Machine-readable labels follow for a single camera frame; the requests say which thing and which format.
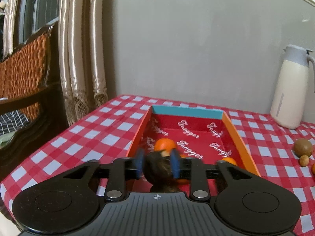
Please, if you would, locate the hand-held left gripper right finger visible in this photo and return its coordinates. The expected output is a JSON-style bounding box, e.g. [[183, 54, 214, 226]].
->
[[170, 148, 261, 201]]

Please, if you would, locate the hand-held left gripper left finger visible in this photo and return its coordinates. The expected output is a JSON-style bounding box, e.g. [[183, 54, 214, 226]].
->
[[55, 149, 146, 201]]

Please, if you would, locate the dark brown kiwi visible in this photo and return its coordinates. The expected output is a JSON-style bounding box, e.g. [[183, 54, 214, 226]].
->
[[143, 151, 173, 187]]

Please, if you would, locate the red cardboard box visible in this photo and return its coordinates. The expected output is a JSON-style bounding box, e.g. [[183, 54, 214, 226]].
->
[[126, 105, 261, 185]]

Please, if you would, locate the red white checkered tablecloth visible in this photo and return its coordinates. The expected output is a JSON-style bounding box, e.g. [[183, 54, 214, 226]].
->
[[0, 94, 315, 236]]

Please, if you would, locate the tan brown kiwi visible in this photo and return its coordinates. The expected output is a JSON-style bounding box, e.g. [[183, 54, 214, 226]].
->
[[293, 139, 313, 158]]

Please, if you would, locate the cream thermos jug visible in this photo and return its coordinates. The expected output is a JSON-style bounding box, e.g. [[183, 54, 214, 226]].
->
[[270, 44, 315, 130]]

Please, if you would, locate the dark plaid cloth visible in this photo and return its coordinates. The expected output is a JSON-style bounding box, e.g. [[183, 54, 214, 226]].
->
[[0, 111, 30, 136]]

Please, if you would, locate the beige satin curtain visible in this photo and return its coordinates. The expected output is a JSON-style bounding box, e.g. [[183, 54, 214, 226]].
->
[[58, 0, 109, 127], [2, 0, 24, 57]]

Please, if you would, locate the wooden rattan sofa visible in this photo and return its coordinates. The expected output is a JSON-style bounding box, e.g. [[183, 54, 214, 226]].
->
[[0, 23, 69, 180]]

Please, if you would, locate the window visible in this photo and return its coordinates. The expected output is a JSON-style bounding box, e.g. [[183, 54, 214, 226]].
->
[[18, 0, 62, 45]]

